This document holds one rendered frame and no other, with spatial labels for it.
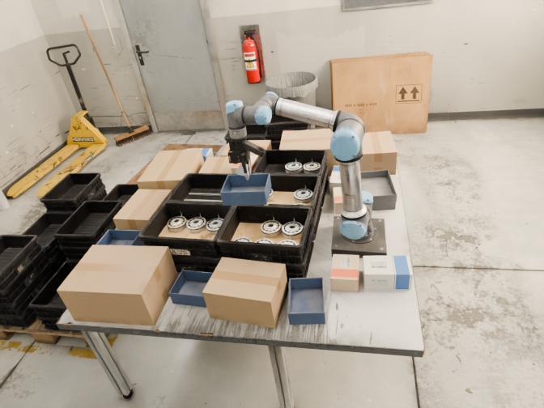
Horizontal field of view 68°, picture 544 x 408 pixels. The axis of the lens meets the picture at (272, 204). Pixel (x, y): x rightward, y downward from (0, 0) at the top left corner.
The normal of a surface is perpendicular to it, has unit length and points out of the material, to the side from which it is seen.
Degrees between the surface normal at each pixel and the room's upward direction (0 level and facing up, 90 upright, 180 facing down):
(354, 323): 0
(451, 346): 0
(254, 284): 0
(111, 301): 90
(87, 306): 90
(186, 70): 90
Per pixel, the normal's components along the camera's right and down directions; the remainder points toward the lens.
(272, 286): -0.12, -0.82
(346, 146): -0.36, 0.47
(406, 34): -0.18, 0.57
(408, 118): -0.22, 0.29
